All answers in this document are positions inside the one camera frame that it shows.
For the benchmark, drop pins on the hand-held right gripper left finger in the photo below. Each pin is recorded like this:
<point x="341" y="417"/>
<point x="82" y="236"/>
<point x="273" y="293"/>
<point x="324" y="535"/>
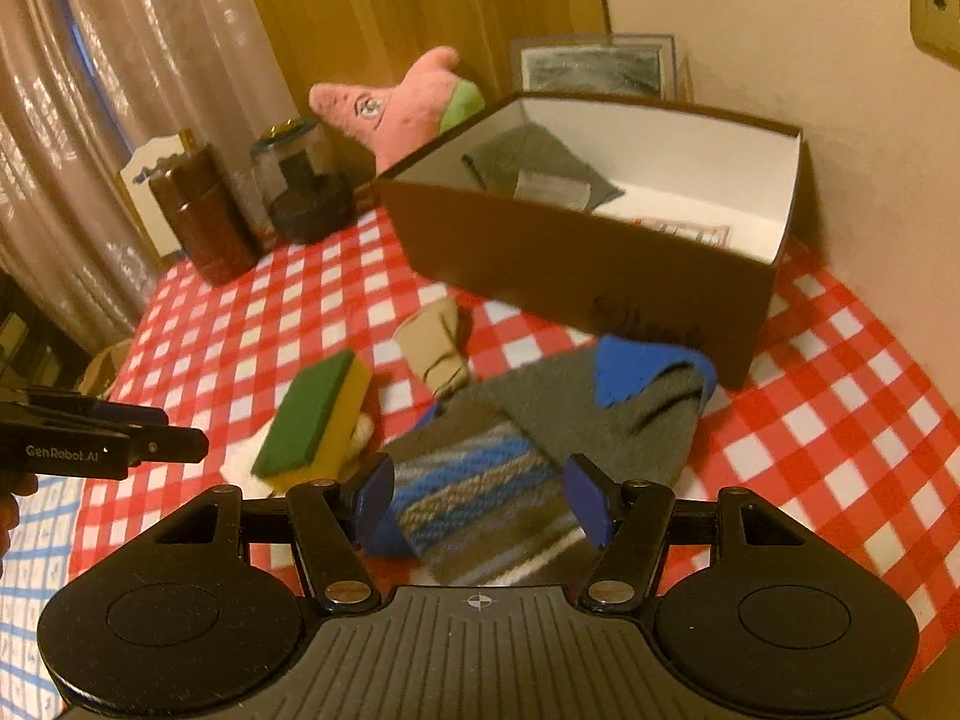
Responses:
<point x="375" y="499"/>

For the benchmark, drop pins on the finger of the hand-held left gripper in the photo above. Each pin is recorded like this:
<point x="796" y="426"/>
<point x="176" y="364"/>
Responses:
<point x="176" y="446"/>
<point x="131" y="416"/>

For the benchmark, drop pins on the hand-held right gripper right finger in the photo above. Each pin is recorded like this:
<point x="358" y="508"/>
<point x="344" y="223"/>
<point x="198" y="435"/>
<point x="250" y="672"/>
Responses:
<point x="589" y="499"/>

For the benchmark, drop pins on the grey blue striped sock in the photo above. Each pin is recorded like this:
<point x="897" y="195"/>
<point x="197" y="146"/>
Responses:
<point x="600" y="420"/>

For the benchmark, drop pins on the yellow green sponge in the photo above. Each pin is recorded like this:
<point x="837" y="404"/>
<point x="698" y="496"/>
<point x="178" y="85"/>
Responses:
<point x="307" y="412"/>

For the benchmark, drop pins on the beige sock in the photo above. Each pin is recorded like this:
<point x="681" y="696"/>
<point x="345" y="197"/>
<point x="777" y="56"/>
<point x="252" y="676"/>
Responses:
<point x="435" y="345"/>

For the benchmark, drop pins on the brown cardboard box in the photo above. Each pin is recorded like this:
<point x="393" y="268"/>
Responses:
<point x="562" y="270"/>

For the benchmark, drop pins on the grey felt cloth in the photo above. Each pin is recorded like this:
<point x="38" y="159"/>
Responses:
<point x="540" y="154"/>

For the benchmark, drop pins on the person's left hand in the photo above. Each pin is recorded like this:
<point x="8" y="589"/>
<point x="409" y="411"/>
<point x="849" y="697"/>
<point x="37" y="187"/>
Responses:
<point x="15" y="486"/>

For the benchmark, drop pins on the blue checked cloth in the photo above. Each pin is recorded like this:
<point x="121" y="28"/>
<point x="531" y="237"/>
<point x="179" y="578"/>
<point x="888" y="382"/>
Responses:
<point x="37" y="615"/>

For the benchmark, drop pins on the brown cylindrical canister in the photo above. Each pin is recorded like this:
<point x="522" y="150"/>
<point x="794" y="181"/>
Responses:
<point x="210" y="225"/>

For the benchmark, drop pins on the red white checked tablecloth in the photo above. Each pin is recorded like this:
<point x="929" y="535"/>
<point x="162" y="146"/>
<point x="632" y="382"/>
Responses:
<point x="787" y="427"/>

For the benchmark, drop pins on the glass jar with dark base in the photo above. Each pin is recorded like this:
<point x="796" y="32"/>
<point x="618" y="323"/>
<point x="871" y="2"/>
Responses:
<point x="307" y="202"/>

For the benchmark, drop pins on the sheer patterned curtain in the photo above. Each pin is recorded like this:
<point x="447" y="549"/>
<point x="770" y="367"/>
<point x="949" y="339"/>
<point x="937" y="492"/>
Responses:
<point x="112" y="90"/>

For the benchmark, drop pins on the pink plush toy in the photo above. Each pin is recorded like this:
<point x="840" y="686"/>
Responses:
<point x="405" y="109"/>

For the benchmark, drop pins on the framed picture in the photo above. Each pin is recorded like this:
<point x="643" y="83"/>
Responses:
<point x="592" y="64"/>

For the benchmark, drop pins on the beige wall switch plate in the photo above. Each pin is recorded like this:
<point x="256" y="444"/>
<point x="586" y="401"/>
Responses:
<point x="934" y="0"/>

